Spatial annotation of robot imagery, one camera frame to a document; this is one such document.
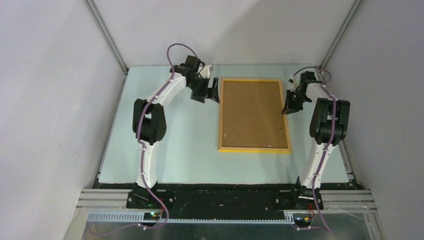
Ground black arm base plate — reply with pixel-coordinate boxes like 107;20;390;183
126;183;324;221

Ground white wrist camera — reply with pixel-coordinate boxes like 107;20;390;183
199;64;214;79
288;75;300;92

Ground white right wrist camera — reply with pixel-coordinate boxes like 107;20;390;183
288;75;300;92

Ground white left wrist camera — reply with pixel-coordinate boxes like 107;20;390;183
199;64;214;79

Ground aluminium corner post left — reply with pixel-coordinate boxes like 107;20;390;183
82;0;129;75

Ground aluminium front rail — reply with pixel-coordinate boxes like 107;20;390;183
76;189;377;218

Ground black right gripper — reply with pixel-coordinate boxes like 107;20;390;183
282;89;309;115

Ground aluminium corner post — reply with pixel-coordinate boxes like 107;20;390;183
319;0;364;69
82;0;129;75

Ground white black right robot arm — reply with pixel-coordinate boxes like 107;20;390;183
281;66;351;209

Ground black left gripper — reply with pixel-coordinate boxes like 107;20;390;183
187;76;220;104

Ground aluminium corner post right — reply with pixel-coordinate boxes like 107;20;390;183
319;0;364;69

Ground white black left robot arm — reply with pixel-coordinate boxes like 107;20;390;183
132;55;220;208

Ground grey slotted cable duct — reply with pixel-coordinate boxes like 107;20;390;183
86;210;295;225

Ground brown cardboard backing board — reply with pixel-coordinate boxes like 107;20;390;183
221;80;288;149

